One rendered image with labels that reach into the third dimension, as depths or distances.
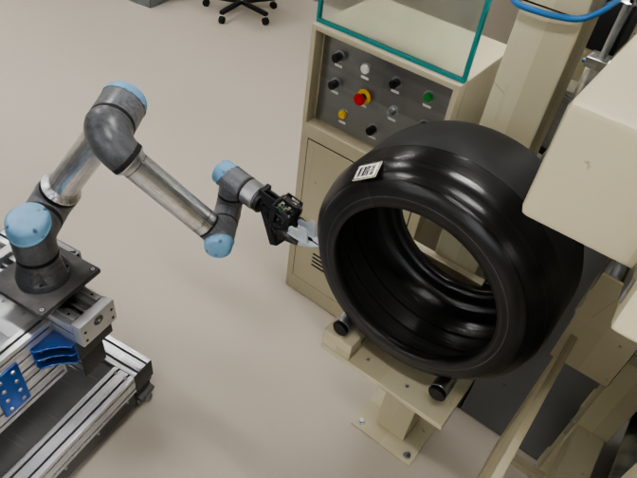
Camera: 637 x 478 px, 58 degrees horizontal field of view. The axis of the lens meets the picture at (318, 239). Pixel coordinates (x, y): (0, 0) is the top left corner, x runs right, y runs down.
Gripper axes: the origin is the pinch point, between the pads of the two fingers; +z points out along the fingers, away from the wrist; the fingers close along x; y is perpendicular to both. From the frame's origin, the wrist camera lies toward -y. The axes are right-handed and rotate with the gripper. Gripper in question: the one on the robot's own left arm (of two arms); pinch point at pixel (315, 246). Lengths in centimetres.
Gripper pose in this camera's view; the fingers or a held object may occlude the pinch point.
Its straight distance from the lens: 151.9
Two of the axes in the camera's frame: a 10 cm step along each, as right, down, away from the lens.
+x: 6.1, -5.0, 6.2
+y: 2.0, -6.6, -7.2
